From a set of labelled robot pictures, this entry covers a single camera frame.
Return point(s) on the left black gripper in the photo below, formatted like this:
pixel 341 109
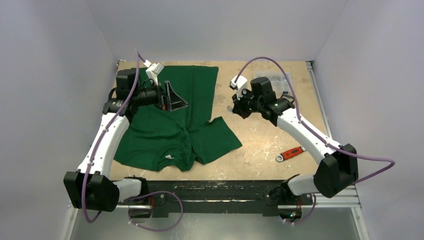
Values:
pixel 175 101

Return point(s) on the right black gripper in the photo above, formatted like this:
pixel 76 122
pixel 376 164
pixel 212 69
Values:
pixel 238 108

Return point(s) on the green t-shirt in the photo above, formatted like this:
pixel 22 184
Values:
pixel 157 138

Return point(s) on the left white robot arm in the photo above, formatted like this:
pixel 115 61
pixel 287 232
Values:
pixel 89 186

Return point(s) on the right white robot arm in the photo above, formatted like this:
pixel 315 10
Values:
pixel 337 164

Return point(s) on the clear plastic parts box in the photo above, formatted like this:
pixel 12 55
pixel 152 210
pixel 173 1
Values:
pixel 277 78

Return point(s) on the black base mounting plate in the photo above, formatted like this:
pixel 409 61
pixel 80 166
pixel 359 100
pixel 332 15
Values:
pixel 263 197

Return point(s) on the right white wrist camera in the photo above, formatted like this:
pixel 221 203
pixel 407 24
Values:
pixel 238 84

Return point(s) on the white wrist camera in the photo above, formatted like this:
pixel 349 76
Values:
pixel 238 84
pixel 153 70

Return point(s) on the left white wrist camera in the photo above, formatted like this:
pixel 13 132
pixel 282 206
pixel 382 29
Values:
pixel 153 70

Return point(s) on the red handled adjustable wrench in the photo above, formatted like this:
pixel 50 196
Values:
pixel 288 154

